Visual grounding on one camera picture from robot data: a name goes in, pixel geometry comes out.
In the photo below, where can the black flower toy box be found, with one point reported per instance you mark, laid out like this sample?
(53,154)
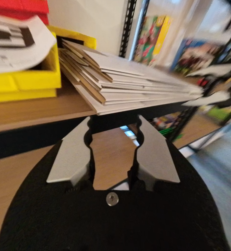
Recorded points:
(164,120)

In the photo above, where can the grey metal pole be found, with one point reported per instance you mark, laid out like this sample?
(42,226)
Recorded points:
(139,25)

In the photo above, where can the yellow plastic bin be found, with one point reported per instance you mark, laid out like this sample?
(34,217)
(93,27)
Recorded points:
(35,82)
(90,42)

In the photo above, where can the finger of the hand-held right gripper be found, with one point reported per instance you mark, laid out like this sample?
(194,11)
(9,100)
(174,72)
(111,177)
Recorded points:
(211,71)
(207,100)

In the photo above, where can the green yellow toy box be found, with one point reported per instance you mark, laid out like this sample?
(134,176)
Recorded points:
(148,39)

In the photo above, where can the printed paper sheet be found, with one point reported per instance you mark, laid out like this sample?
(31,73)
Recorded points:
(29,53)

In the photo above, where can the stack of cardboard boxes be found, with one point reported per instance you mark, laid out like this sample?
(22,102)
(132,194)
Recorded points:
(123,92)

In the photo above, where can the blue picture toy box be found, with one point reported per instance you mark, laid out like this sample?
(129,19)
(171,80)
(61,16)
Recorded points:
(196,54)

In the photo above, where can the green plastic bin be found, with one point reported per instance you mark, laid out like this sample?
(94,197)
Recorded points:
(166,132)

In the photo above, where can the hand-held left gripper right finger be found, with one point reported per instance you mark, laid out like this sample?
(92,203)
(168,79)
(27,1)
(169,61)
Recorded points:
(156,156)

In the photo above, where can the red plastic bin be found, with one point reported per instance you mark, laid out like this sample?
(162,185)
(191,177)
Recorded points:
(19,7)

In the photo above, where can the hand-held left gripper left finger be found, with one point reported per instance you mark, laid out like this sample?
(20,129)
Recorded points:
(70,156)

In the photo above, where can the black metal shelf rack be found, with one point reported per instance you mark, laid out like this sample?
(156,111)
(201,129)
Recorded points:
(29,141)

